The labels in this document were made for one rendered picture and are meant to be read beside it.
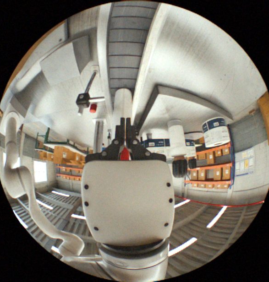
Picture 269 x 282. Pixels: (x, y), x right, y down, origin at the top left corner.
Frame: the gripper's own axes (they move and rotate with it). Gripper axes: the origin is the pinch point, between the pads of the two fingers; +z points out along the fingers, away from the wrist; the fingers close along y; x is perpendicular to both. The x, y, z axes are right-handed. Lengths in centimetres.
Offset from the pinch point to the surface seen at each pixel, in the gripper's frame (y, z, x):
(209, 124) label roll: 48, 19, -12
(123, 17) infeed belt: -2.4, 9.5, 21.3
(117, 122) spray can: -1.6, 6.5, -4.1
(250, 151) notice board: 434, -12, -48
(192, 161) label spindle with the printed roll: 57, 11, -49
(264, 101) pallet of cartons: 319, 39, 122
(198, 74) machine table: 23.3, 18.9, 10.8
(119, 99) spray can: -1.6, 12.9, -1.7
